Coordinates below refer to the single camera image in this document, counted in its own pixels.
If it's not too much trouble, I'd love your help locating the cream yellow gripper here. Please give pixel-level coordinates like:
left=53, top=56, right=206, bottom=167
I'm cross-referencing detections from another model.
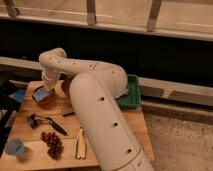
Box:
left=42, top=75, right=58, bottom=90

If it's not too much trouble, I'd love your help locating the light blue sponge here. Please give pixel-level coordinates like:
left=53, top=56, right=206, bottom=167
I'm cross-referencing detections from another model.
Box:
left=33, top=88, right=54, bottom=101

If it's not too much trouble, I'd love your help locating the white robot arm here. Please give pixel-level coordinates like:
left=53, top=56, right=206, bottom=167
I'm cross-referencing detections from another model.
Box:
left=39, top=48, right=154, bottom=171

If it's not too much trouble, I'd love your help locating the purple bowl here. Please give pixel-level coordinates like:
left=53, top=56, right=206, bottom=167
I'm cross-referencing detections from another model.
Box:
left=61, top=79, right=71, bottom=94

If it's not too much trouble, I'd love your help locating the red bowl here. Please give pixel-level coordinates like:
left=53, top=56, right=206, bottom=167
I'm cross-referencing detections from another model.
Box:
left=32, top=86, right=55, bottom=105

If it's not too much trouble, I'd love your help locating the blue cloth at left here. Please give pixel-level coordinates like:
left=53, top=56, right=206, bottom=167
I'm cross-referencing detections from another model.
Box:
left=10, top=89, right=26, bottom=103

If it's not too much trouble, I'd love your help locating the grey rectangular block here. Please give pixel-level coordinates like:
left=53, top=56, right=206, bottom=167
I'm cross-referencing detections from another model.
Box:
left=61, top=107, right=75, bottom=117

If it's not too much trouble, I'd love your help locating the bunch of dark grapes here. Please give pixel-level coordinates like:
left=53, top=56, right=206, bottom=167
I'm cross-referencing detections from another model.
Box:
left=41, top=132, right=63, bottom=160

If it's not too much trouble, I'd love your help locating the blue plastic cup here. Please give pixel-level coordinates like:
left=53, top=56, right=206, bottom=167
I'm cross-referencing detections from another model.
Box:
left=5, top=138, right=25, bottom=157

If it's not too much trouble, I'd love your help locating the green plastic tray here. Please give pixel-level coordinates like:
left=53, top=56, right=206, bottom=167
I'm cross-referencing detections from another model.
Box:
left=117, top=74, right=141, bottom=109

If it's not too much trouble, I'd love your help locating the black handled peeler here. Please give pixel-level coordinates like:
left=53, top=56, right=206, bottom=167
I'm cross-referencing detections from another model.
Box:
left=26, top=113, right=67, bottom=136

